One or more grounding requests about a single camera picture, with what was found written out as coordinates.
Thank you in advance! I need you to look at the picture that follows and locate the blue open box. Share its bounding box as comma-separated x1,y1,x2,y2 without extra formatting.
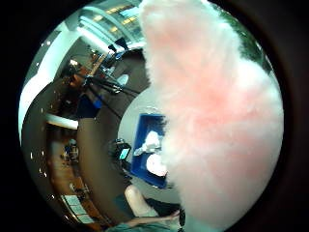
129,112,169,189

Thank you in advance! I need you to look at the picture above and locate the white and pink soft toy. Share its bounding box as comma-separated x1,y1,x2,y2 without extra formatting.
145,152,169,178

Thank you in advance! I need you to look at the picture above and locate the black tripod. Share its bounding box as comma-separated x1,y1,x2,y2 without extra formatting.
75,72,143,121

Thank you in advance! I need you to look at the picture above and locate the the person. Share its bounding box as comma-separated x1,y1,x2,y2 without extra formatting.
105,184,186,232

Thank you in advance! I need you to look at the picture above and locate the small black camera with screen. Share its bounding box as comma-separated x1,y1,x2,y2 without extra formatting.
111,138,133,163

